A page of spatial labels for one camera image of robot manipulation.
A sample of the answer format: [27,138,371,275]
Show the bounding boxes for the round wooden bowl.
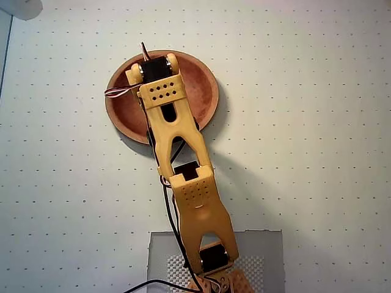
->
[104,49,220,148]

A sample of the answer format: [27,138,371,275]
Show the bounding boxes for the white dotted work board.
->
[0,0,391,293]

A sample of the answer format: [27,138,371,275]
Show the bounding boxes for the white textured foam mat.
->
[166,255,266,293]

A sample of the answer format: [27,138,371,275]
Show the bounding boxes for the white rounded object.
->
[0,0,43,21]

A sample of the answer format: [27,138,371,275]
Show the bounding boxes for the black camera cable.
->
[126,121,201,293]

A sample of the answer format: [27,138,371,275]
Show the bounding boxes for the white red servo wire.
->
[103,86,139,99]
[139,42,153,62]

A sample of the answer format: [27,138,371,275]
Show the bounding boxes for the grey base plate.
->
[145,229,287,293]

